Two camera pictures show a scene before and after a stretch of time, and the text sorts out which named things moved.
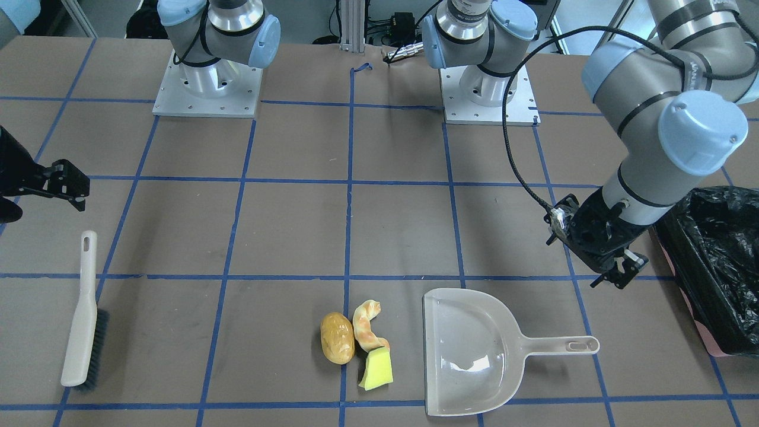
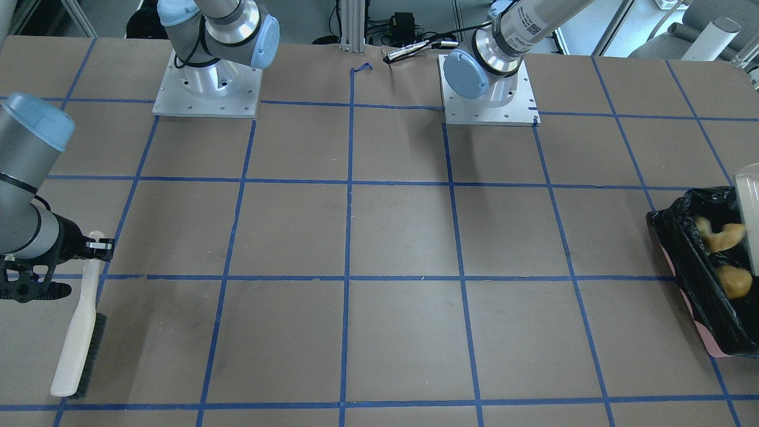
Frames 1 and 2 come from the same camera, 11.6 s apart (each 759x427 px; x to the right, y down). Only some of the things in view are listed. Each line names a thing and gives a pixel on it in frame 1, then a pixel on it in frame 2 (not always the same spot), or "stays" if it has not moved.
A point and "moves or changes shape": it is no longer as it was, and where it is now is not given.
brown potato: (337, 338) -> (736, 283)
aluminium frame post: (353, 25) stays
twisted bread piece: (363, 330) -> (730, 235)
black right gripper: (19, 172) -> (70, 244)
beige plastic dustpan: (475, 353) -> (747, 187)
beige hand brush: (88, 338) moves or changes shape
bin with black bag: (713, 246) stays
